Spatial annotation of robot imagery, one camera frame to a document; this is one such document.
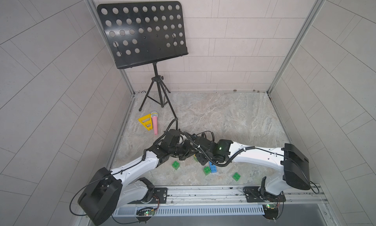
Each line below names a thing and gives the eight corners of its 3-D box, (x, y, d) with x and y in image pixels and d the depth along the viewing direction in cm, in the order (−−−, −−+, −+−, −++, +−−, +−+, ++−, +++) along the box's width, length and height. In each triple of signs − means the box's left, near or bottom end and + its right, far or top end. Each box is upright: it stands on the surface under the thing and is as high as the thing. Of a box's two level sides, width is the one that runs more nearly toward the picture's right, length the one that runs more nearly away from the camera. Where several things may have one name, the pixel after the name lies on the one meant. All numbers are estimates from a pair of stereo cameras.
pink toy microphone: (151, 135, 94) (150, 133, 91) (151, 114, 104) (151, 111, 102) (158, 134, 94) (157, 132, 92) (157, 113, 105) (157, 110, 103)
